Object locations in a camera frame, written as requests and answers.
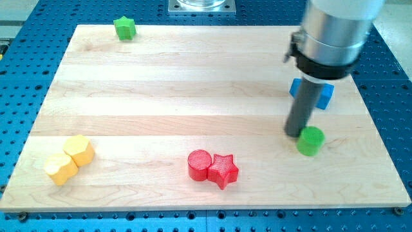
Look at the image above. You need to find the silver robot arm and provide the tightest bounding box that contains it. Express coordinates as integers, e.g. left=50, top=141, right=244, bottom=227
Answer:
left=284, top=0, right=385, bottom=80

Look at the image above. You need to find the red star block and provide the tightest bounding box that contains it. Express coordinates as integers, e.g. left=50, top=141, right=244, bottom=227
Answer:
left=207, top=154, right=239, bottom=190

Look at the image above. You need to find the green star block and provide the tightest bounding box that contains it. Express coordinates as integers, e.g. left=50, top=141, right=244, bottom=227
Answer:
left=113, top=16, right=136, bottom=41

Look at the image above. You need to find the wooden board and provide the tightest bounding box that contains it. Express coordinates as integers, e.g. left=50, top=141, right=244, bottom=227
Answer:
left=1, top=25, right=411, bottom=212

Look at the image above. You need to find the red cylinder block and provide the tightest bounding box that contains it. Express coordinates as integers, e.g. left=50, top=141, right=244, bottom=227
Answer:
left=187, top=150, right=212, bottom=181

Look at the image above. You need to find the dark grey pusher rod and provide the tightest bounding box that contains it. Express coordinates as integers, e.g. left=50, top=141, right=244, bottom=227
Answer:
left=284, top=79, right=324, bottom=138

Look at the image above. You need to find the green cylinder block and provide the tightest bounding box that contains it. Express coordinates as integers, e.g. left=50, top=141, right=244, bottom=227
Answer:
left=297, top=126, right=325, bottom=157

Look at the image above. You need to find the blue cube block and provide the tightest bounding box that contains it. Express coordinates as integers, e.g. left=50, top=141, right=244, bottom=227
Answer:
left=289, top=78, right=334, bottom=110

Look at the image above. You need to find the yellow hexagon block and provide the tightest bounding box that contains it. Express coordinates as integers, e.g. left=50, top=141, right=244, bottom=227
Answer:
left=63, top=135, right=95, bottom=166

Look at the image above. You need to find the yellow heart block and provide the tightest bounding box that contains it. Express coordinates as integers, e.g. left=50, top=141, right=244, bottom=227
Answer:
left=44, top=153, right=79, bottom=186

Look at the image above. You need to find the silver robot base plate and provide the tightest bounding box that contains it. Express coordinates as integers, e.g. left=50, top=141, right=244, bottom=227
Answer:
left=168, top=0, right=236, bottom=14

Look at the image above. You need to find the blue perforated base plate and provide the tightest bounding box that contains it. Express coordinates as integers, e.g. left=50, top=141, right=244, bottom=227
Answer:
left=1, top=1, right=411, bottom=231

